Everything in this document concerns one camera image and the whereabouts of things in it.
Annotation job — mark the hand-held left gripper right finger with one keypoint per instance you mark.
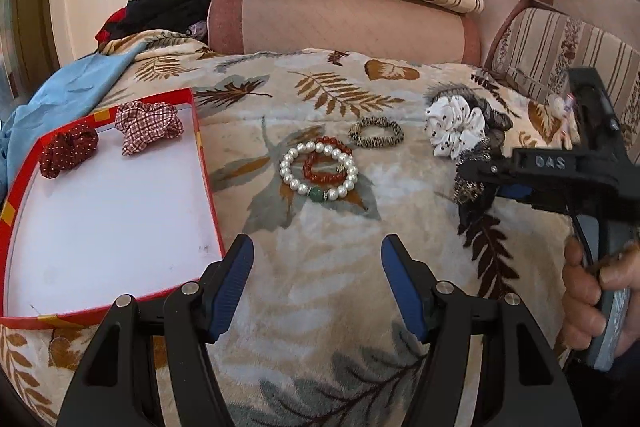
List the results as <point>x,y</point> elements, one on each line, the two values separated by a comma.
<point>400,287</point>

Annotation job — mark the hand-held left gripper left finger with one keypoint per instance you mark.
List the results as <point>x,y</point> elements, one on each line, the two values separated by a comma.
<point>235,287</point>

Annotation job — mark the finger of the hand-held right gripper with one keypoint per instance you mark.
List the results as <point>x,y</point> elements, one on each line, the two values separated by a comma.
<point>515,194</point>
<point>530,167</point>

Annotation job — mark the black sheer scrunchie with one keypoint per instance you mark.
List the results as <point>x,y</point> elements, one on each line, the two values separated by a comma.
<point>472,194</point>

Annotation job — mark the white dotted scrunchie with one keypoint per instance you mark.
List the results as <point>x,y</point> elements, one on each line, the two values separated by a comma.
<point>452,124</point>

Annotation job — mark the red cardboard box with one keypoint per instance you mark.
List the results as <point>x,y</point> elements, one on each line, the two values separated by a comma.
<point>115,227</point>

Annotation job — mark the leopard print scrunchie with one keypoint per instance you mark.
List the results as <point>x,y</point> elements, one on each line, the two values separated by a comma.
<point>375,142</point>

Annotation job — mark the person's right hand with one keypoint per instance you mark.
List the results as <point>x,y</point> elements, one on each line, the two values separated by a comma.
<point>582,297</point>

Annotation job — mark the small white pink charm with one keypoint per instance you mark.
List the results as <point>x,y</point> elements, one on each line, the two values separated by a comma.
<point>561,109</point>

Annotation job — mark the narrow striped floral cushion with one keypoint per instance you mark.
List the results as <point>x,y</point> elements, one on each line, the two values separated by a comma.
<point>550,47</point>

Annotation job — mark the leaf printed blanket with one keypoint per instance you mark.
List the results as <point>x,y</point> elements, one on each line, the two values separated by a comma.
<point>320,227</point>

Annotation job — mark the red plaid scrunchie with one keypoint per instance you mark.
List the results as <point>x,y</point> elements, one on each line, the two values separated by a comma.
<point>147,127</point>

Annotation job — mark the dark red dotted scrunchie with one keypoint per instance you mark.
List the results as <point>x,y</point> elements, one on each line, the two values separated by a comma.
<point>67,152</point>

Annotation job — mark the long pink bolster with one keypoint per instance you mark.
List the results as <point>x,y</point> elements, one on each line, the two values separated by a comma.
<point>340,24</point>

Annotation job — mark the blue cloth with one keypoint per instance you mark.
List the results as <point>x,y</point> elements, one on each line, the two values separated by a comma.
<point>75,82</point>

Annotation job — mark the lilac patterned cloth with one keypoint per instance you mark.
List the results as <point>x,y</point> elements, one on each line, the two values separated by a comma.
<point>197,29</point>

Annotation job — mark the black clothes pile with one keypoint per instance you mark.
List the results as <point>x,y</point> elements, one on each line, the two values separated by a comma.
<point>170,7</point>

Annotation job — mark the red cloth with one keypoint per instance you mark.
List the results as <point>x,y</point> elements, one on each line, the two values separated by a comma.
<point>112,24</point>

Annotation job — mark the brown wooden door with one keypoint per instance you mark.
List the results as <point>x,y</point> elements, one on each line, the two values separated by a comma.
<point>30,17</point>

